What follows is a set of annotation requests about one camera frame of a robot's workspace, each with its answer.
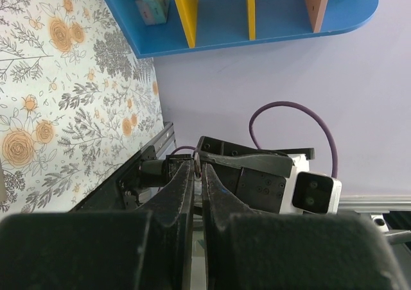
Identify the blue shelf unit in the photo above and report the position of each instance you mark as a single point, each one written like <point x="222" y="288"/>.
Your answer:
<point x="224" y="23"/>

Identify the beige remote control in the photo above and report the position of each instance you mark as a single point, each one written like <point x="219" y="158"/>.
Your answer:
<point x="3" y="196"/>

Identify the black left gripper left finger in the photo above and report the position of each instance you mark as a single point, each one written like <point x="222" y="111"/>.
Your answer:
<point x="147" y="248"/>

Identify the pastel tissue packs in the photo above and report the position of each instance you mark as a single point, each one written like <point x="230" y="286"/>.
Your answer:
<point x="153" y="12"/>

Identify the black orange battery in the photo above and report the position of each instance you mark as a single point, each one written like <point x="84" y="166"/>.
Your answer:
<point x="197" y="165"/>

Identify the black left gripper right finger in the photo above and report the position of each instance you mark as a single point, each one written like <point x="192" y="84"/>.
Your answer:
<point x="247" y="249"/>

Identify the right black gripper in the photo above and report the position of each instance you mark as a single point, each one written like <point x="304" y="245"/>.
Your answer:
<point x="262" y="179"/>

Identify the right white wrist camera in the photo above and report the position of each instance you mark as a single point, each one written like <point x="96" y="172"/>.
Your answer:
<point x="307" y="192"/>

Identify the floral patterned table mat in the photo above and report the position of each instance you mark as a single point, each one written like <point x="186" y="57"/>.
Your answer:
<point x="76" y="103"/>

